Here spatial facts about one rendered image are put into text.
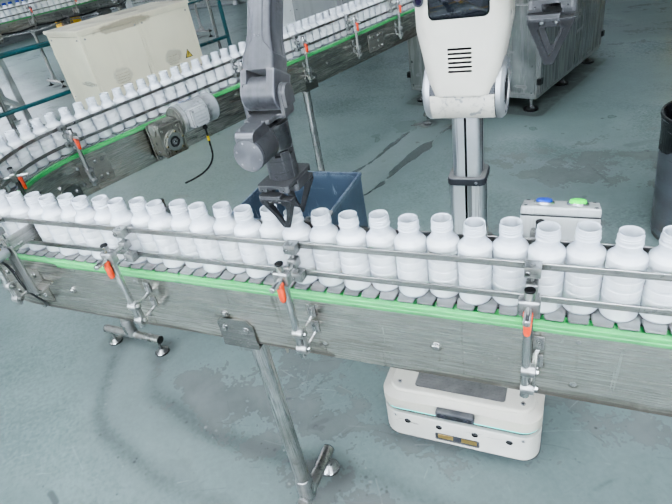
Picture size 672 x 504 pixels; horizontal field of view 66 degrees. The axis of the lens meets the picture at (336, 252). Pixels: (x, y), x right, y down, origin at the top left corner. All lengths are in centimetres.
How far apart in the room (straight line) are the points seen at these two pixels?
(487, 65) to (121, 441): 194
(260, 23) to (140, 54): 418
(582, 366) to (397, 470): 108
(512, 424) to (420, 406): 30
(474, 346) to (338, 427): 116
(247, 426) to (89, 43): 355
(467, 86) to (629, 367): 78
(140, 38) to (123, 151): 273
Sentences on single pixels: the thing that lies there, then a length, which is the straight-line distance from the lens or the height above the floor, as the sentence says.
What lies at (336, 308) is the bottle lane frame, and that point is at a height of 97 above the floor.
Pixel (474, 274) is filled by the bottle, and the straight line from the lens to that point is 95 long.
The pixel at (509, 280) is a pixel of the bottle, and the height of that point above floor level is 106.
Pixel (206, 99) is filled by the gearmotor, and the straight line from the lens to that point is 254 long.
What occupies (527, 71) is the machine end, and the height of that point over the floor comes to 34.
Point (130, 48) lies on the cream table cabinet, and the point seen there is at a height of 94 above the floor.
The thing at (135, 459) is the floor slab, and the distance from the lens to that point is 232.
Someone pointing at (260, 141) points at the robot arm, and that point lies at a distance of 89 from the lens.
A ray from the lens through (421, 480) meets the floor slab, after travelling 195.
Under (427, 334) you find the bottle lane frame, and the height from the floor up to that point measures 93.
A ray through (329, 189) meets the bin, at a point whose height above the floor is 89.
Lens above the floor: 165
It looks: 33 degrees down
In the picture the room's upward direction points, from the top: 11 degrees counter-clockwise
